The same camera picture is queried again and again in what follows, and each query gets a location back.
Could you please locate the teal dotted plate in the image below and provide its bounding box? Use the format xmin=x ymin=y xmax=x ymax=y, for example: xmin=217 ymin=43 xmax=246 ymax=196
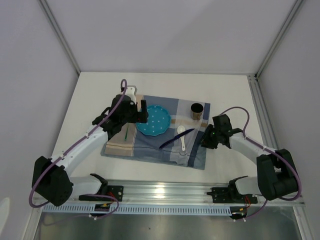
xmin=136 ymin=105 xmax=172 ymax=137

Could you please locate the brown mug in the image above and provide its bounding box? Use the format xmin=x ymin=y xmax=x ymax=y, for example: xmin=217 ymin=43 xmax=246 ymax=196
xmin=190 ymin=103 xmax=204 ymax=121

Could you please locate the white ceramic spoon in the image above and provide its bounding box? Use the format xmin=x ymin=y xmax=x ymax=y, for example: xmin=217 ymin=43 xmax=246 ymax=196
xmin=177 ymin=125 xmax=186 ymax=152

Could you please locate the blue beige checked cloth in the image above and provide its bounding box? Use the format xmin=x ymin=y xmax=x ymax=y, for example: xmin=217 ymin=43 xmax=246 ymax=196
xmin=101 ymin=94 xmax=211 ymax=170

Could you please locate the purple knife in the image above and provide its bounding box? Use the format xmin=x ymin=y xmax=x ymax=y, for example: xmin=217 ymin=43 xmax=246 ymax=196
xmin=159 ymin=125 xmax=195 ymax=149

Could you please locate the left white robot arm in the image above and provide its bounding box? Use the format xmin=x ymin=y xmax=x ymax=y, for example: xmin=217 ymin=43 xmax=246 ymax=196
xmin=29 ymin=94 xmax=148 ymax=208

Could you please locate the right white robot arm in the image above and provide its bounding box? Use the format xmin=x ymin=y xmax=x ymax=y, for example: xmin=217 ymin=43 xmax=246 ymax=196
xmin=200 ymin=114 xmax=302 ymax=202

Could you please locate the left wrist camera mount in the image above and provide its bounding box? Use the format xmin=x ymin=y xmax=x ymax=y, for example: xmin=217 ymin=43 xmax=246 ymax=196
xmin=125 ymin=85 xmax=138 ymax=104

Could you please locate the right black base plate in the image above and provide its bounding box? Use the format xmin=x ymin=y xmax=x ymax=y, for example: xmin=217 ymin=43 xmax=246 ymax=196
xmin=206 ymin=187 xmax=258 ymax=204

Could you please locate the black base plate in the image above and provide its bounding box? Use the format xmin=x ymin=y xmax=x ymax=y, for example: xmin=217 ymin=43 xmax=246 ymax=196
xmin=206 ymin=187 xmax=258 ymax=204
xmin=78 ymin=185 xmax=124 ymax=202

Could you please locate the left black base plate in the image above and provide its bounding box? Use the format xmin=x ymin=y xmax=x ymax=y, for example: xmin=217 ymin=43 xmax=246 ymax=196
xmin=78 ymin=185 xmax=124 ymax=202

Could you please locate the aluminium mounting rail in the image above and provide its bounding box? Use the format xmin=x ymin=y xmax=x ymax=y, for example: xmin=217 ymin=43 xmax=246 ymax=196
xmin=32 ymin=178 xmax=306 ymax=207

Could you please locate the white slotted cable duct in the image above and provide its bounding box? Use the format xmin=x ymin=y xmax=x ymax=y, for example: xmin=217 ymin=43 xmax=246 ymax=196
xmin=43 ymin=203 xmax=232 ymax=216

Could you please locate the left aluminium frame post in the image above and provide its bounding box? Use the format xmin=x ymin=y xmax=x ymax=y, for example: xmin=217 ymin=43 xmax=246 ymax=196
xmin=37 ymin=0 xmax=81 ymax=76

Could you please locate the aluminium frame post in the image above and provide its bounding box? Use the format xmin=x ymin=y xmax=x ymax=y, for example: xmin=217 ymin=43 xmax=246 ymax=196
xmin=37 ymin=0 xmax=81 ymax=76
xmin=255 ymin=0 xmax=305 ymax=81

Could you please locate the right aluminium frame post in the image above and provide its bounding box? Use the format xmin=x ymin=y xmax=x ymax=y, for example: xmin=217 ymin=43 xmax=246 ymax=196
xmin=255 ymin=0 xmax=305 ymax=81

